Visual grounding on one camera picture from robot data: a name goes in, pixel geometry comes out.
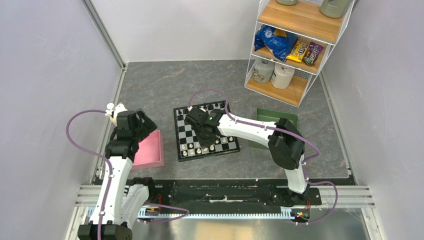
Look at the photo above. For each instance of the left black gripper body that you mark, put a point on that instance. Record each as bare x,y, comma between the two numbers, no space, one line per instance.
143,129

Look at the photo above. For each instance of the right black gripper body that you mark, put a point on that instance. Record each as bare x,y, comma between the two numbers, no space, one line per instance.
204,140

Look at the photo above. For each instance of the black white chessboard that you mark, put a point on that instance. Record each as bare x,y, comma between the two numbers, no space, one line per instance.
185,135

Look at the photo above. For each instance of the pink plastic tray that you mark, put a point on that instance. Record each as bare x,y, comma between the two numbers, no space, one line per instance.
150,153

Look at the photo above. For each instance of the green plastic tray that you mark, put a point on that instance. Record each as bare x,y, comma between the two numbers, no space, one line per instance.
266,115

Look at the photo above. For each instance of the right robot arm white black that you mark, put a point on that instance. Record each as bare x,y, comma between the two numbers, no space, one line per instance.
284,141

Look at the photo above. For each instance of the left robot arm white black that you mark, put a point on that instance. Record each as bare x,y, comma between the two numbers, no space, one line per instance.
119,203

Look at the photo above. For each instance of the white jug with label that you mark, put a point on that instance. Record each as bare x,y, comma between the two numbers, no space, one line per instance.
262,71

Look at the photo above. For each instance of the white paper roll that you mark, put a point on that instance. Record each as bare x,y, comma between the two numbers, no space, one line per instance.
282,76

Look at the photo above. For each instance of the blue snack bag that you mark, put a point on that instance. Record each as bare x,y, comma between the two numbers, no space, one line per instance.
277,41

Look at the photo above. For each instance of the yellow candy bag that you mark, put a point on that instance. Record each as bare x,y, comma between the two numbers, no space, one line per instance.
298,52

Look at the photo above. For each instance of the brown candy bag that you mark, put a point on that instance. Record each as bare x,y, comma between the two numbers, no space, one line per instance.
312,53

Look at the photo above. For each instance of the grey green bottle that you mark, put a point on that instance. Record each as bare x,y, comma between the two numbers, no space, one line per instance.
334,8

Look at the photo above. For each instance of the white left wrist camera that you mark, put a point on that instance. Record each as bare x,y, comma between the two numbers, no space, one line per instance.
113,110

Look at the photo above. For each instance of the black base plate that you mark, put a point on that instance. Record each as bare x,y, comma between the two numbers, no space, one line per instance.
228,195

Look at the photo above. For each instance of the aluminium corner rail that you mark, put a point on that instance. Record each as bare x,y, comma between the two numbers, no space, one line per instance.
96,18

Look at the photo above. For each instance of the white wire wooden shelf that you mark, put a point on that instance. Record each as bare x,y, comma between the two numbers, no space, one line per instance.
303,18

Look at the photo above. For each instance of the grey cable duct strip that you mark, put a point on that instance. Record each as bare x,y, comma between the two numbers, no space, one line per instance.
146,213

